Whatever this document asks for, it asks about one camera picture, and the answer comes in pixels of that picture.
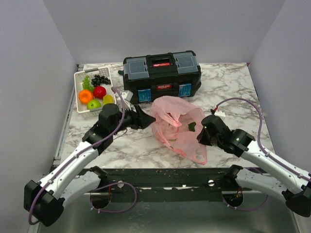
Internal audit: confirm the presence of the pink plastic bag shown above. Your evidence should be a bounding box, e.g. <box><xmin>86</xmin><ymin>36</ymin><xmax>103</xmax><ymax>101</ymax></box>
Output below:
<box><xmin>150</xmin><ymin>96</ymin><xmax>207</xmax><ymax>165</ymax></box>

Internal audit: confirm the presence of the green fake grape bunch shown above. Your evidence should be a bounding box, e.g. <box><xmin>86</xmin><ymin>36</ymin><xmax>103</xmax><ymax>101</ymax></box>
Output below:
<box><xmin>82</xmin><ymin>75</ymin><xmax>94</xmax><ymax>92</ymax></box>

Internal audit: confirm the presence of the dark fake grape bunch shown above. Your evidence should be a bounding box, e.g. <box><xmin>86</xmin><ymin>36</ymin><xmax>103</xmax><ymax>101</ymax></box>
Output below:
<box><xmin>91</xmin><ymin>75</ymin><xmax>111</xmax><ymax>86</ymax></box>

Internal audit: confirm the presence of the white perforated plastic basket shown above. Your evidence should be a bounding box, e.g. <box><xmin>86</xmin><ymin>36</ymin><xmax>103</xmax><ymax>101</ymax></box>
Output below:
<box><xmin>74</xmin><ymin>67</ymin><xmax>116</xmax><ymax>118</ymax></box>

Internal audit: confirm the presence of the black plastic toolbox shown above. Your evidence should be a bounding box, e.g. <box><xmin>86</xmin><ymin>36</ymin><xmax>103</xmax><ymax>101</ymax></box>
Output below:
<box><xmin>123</xmin><ymin>50</ymin><xmax>202</xmax><ymax>104</ymax></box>

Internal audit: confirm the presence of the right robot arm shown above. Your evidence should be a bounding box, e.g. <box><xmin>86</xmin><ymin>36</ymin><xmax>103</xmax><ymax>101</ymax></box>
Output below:
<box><xmin>197</xmin><ymin>115</ymin><xmax>311</xmax><ymax>217</ymax></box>

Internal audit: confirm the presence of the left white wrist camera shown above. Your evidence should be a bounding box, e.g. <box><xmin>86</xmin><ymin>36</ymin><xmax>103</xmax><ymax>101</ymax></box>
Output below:
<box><xmin>115</xmin><ymin>90</ymin><xmax>133</xmax><ymax>104</ymax></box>

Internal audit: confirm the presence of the black metal base rail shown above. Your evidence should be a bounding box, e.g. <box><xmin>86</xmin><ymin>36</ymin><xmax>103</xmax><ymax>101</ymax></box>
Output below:
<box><xmin>77</xmin><ymin>166</ymin><xmax>253</xmax><ymax>203</ymax></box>

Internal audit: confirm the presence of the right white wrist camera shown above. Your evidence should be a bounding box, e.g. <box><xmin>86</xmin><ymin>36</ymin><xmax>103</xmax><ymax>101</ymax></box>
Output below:
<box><xmin>211</xmin><ymin>109</ymin><xmax>226</xmax><ymax>119</ymax></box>

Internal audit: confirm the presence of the green fake apple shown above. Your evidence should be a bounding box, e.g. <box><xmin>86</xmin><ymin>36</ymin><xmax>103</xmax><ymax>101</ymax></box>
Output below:
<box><xmin>87</xmin><ymin>99</ymin><xmax>101</xmax><ymax>110</ymax></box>

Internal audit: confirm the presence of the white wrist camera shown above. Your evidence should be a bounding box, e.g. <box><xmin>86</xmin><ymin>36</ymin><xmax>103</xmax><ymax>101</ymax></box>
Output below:
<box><xmin>115</xmin><ymin>90</ymin><xmax>133</xmax><ymax>104</ymax></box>
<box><xmin>211</xmin><ymin>109</ymin><xmax>226</xmax><ymax>119</ymax></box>

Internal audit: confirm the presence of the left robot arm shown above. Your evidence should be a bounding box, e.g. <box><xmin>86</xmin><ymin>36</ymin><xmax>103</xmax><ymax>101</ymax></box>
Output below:
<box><xmin>24</xmin><ymin>103</ymin><xmax>156</xmax><ymax>226</ymax></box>

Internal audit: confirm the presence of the fake orange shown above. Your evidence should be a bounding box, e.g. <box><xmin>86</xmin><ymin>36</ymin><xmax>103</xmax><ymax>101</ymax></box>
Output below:
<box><xmin>78</xmin><ymin>89</ymin><xmax>94</xmax><ymax>104</ymax></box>

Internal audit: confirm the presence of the yellow fake lemon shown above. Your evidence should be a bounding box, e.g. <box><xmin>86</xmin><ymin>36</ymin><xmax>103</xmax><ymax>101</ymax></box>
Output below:
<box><xmin>103</xmin><ymin>95</ymin><xmax>114</xmax><ymax>105</ymax></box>

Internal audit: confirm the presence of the green fake leaf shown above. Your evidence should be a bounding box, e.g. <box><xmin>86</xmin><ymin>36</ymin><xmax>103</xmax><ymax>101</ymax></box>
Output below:
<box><xmin>188</xmin><ymin>122</ymin><xmax>196</xmax><ymax>132</ymax></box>

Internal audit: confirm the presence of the red fake apple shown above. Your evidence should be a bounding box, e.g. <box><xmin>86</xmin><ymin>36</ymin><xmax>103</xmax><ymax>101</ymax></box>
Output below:
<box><xmin>93</xmin><ymin>85</ymin><xmax>106</xmax><ymax>99</ymax></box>

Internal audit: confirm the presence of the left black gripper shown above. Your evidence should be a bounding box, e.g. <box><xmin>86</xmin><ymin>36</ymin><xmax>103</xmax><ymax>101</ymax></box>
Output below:
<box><xmin>111</xmin><ymin>104</ymin><xmax>156</xmax><ymax>135</ymax></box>

